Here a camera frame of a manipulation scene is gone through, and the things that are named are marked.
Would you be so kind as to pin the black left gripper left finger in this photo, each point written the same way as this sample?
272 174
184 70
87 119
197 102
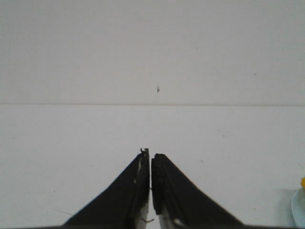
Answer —
124 203

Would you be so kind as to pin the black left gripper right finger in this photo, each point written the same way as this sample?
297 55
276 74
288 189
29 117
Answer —
178 202

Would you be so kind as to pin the light blue round plate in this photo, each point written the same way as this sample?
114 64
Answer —
298 208

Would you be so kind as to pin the yellow toy corn cob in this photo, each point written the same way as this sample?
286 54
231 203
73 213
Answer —
302 183

